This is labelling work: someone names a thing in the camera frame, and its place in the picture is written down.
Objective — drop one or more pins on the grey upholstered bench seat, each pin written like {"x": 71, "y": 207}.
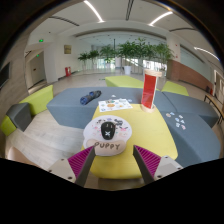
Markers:
{"x": 66, "y": 106}
{"x": 190, "y": 103}
{"x": 196, "y": 146}

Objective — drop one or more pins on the small grey upholstered ottoman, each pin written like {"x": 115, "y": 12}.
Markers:
{"x": 19, "y": 115}

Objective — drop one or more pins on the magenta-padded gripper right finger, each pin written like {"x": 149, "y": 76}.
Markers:
{"x": 166, "y": 166}

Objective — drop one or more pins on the lime green upholstered seat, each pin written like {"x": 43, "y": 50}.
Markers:
{"x": 38, "y": 100}
{"x": 123, "y": 81}
{"x": 175, "y": 88}

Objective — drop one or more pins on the green exit sign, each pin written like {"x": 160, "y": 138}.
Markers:
{"x": 41, "y": 40}

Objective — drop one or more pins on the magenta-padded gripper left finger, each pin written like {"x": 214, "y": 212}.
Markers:
{"x": 60, "y": 168}

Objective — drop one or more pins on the brass wall plaque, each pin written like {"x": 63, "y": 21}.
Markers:
{"x": 67, "y": 49}

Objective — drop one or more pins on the group of loose stickers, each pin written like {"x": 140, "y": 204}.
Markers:
{"x": 177, "y": 124}

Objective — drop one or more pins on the red fire extinguisher box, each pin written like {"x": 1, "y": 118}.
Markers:
{"x": 68, "y": 71}

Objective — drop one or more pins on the row of potted green plants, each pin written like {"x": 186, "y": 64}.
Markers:
{"x": 128, "y": 50}

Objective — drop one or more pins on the white sticker sheet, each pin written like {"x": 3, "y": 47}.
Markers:
{"x": 115, "y": 105}

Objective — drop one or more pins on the linear ceiling lights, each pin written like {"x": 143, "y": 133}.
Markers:
{"x": 93, "y": 10}

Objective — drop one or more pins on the wooden bench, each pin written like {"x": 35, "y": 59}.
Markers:
{"x": 213, "y": 101}

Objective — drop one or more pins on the round white printed mouse pad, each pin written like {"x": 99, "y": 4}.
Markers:
{"x": 124, "y": 133}

